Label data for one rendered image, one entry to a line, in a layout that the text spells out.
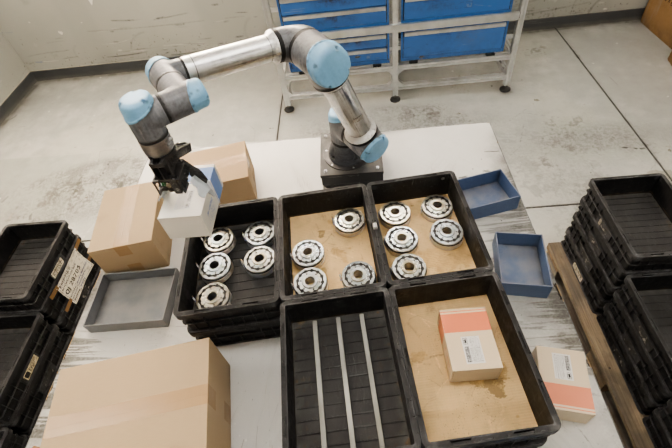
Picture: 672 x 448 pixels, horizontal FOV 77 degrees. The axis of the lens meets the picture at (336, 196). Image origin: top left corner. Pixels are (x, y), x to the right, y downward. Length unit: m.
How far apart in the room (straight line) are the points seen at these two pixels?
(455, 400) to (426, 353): 0.13
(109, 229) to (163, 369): 0.63
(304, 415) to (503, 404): 0.49
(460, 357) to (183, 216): 0.79
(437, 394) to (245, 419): 0.54
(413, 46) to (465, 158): 1.47
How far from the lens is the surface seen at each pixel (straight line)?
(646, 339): 1.93
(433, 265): 1.36
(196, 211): 1.20
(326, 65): 1.18
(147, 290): 1.68
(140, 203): 1.74
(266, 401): 1.36
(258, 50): 1.25
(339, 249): 1.40
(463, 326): 1.19
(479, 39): 3.28
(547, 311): 1.50
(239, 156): 1.76
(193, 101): 1.08
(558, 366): 1.35
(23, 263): 2.41
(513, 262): 1.57
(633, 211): 2.17
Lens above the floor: 1.97
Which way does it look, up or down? 47 degrees down
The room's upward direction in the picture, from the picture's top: 9 degrees counter-clockwise
